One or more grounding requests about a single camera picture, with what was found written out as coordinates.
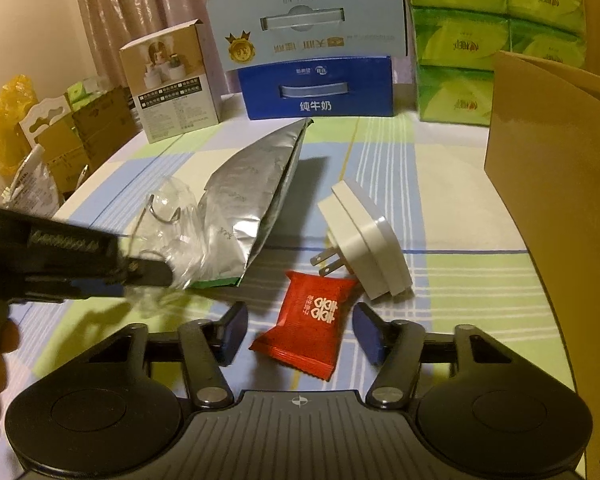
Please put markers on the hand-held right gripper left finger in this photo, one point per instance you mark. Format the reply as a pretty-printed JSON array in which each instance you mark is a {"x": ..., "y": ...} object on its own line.
[{"x": 233, "y": 331}]

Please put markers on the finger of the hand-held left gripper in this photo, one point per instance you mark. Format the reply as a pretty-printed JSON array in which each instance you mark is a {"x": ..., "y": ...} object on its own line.
[
  {"x": 150, "y": 272},
  {"x": 100, "y": 290}
]

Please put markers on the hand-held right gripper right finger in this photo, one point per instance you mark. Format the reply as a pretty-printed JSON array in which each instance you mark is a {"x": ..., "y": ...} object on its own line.
[{"x": 367, "y": 334}]

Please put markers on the clear plastic hook package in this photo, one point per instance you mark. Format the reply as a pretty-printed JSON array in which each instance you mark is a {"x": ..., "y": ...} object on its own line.
[{"x": 182, "y": 242}]

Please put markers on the red snack packet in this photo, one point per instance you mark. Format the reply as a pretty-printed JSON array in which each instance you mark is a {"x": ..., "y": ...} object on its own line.
[{"x": 310, "y": 320}]

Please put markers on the brown cardboard box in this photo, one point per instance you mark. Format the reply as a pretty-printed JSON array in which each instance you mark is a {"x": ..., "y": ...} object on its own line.
[{"x": 570, "y": 185}]

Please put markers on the checked cloth covered desktop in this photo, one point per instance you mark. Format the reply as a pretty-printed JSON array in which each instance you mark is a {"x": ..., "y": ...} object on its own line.
[{"x": 430, "y": 185}]

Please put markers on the white printed plastic bag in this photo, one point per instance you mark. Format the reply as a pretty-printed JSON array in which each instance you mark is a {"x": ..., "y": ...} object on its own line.
[{"x": 35, "y": 185}]

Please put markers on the white plug adapter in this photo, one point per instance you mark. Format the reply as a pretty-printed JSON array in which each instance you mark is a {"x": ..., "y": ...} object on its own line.
[{"x": 375, "y": 255}]

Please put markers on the white scalloped cardboard piece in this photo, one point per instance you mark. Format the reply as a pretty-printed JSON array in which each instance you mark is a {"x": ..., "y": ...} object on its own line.
[{"x": 42, "y": 117}]

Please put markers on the silver foil bag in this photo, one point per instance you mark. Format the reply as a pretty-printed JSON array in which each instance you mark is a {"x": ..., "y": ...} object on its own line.
[{"x": 250, "y": 185}]

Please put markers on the brown cardboard storage boxes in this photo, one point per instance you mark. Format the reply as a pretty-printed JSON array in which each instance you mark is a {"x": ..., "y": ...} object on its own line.
[{"x": 100, "y": 130}]

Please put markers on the yellow plastic bag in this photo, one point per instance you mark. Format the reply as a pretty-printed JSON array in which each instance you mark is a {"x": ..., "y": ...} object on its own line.
[{"x": 5, "y": 120}]

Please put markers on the beige product box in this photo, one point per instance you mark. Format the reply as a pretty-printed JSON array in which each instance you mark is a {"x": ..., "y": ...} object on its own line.
[{"x": 180, "y": 110}]

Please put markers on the small green and white box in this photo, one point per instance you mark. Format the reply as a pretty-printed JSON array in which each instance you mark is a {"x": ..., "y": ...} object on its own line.
[{"x": 87, "y": 90}]

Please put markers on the dark blue milk carton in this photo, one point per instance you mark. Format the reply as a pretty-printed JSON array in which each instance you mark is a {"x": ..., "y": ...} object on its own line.
[{"x": 265, "y": 95}]

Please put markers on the pink curtain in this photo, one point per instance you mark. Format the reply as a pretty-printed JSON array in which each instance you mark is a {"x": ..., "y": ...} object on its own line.
[{"x": 130, "y": 0}]

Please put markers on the stack of green tissue packs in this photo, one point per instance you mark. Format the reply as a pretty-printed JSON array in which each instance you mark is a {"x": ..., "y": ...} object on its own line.
[{"x": 450, "y": 40}]

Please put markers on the light blue milk carton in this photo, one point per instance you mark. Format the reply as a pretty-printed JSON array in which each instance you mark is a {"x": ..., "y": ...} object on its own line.
[{"x": 330, "y": 15}]

